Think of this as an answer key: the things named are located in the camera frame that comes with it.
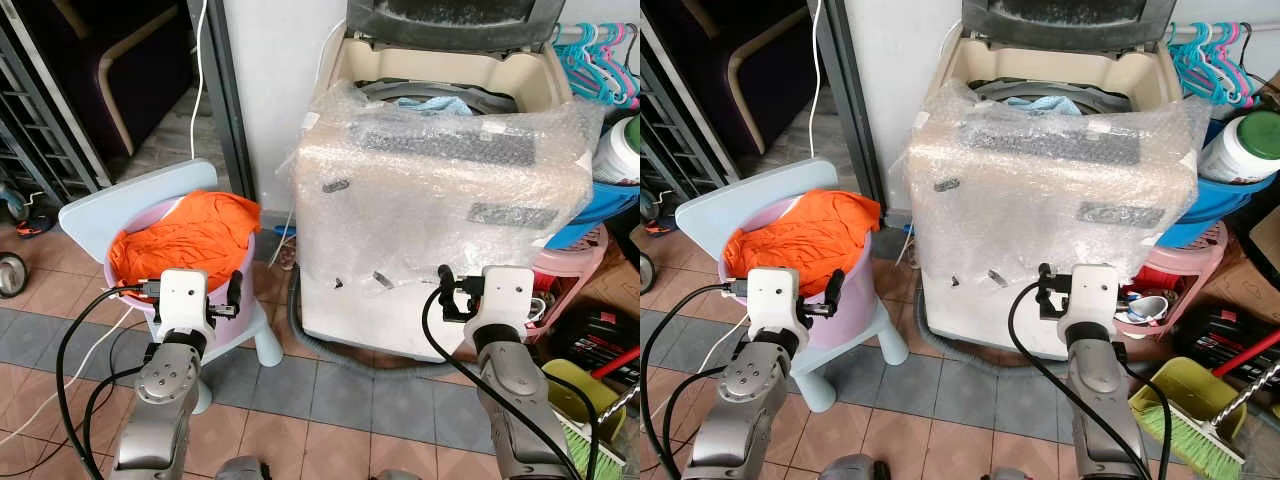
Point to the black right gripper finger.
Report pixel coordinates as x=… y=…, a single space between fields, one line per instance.
x=445 y=280
x=1044 y=279

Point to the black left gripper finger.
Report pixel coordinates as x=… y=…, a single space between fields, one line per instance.
x=834 y=292
x=236 y=292

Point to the orange t-shirt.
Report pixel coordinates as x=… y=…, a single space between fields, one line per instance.
x=800 y=240
x=185 y=240

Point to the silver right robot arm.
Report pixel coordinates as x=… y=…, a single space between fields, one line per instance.
x=1100 y=400
x=515 y=400

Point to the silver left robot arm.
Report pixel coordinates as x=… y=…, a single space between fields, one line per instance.
x=160 y=400
x=745 y=400

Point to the cream top-load washing machine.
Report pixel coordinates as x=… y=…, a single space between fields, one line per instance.
x=1040 y=300
x=430 y=300

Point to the teal plastic clothes hanger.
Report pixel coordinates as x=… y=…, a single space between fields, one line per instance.
x=1225 y=80
x=610 y=80
x=572 y=65
x=1190 y=65

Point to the pink plastic laundry basin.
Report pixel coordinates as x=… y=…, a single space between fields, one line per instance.
x=235 y=270
x=850 y=300

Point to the white cup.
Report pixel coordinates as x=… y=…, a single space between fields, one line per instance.
x=535 y=310
x=1148 y=308

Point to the clear bubble wrap sheet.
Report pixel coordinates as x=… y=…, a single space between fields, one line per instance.
x=420 y=200
x=1040 y=200

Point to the pink plastic basket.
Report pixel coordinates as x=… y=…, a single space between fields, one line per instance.
x=1190 y=265
x=575 y=260

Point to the black and red box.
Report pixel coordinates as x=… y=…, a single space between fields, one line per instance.
x=1225 y=335
x=590 y=335

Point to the light blue plastic stool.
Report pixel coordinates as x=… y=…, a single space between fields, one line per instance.
x=725 y=205
x=110 y=205

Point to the green plastic dustpan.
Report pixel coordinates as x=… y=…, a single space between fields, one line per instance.
x=580 y=385
x=1190 y=390

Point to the blue plastic basin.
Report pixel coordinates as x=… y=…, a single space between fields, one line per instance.
x=1220 y=205
x=600 y=210

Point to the grey left robot leg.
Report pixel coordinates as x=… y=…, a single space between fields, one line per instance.
x=848 y=470
x=240 y=470

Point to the grey robot leg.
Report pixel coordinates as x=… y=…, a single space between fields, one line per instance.
x=398 y=475
x=240 y=470
x=848 y=470
x=1012 y=474

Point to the grey rubber wheel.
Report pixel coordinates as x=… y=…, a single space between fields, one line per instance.
x=646 y=272
x=10 y=275

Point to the red and black shoe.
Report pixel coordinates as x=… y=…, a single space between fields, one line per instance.
x=35 y=227
x=658 y=226

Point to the light blue cloth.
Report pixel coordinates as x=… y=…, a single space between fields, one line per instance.
x=1045 y=104
x=440 y=105

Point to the grey right robot leg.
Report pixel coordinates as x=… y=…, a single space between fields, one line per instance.
x=1012 y=474
x=398 y=475

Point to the green broom brush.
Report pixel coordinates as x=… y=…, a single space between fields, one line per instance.
x=1190 y=450
x=595 y=455

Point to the white jar with green lid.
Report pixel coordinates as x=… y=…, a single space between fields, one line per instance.
x=620 y=150
x=1235 y=150

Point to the black metal rack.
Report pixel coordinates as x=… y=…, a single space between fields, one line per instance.
x=665 y=120
x=35 y=120

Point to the dark purple wooden armchair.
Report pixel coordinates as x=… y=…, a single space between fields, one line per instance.
x=140 y=60
x=760 y=60

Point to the dark grey washer lid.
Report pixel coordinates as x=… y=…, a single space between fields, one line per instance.
x=1065 y=20
x=450 y=20

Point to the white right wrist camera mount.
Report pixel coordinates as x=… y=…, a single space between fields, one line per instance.
x=1094 y=295
x=508 y=295

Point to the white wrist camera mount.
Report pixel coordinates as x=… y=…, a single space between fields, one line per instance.
x=184 y=300
x=773 y=300
x=1094 y=295
x=508 y=295

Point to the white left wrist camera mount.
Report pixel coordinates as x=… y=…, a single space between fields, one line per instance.
x=773 y=300
x=184 y=300

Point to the dark grey door frame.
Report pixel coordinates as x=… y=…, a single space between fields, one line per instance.
x=225 y=100
x=850 y=100

